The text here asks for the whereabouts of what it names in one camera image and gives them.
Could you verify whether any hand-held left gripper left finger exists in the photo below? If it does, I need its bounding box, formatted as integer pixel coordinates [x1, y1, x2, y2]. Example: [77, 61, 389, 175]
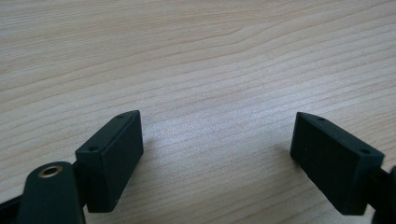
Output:
[75, 109, 145, 214]

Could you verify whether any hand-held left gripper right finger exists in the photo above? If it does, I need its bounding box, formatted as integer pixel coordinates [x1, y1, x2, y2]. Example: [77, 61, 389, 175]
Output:
[290, 111, 386, 217]

